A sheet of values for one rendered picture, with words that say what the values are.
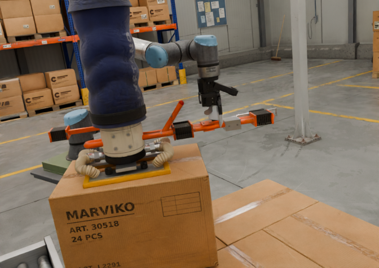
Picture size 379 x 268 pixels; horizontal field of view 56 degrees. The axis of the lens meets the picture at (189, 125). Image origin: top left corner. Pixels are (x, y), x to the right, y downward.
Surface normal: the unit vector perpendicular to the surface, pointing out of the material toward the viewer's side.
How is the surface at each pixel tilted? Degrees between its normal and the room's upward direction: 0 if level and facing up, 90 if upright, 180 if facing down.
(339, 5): 90
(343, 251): 0
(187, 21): 90
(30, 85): 92
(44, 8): 93
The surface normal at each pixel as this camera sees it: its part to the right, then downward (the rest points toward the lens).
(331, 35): -0.83, 0.24
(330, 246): -0.12, -0.95
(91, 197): 0.09, 0.26
